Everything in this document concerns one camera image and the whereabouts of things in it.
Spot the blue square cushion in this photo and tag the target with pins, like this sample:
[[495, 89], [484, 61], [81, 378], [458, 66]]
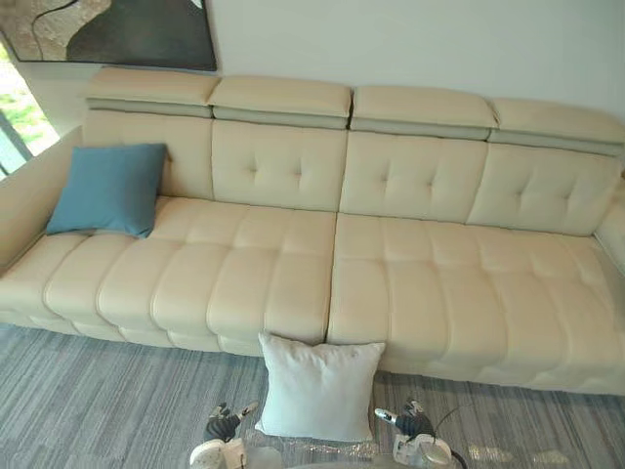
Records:
[[108, 188]]

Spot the white square cushion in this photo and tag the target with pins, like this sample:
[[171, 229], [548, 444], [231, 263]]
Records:
[[317, 386]]

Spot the abstract framed wall painting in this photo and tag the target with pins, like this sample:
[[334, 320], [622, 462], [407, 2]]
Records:
[[112, 29]]

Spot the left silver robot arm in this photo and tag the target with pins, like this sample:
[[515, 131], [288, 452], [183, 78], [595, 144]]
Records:
[[215, 454]]

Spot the cream leather sofa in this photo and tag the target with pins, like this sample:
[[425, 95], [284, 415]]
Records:
[[312, 254]]

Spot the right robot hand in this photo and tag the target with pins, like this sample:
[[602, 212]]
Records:
[[409, 423]]

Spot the grey striped carpet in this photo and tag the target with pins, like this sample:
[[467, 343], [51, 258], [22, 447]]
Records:
[[146, 405]]

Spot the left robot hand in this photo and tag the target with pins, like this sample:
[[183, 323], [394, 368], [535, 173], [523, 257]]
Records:
[[222, 424]]

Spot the window with green view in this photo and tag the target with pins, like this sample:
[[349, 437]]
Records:
[[17, 112]]

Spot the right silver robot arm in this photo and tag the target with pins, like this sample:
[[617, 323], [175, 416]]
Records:
[[424, 450]]

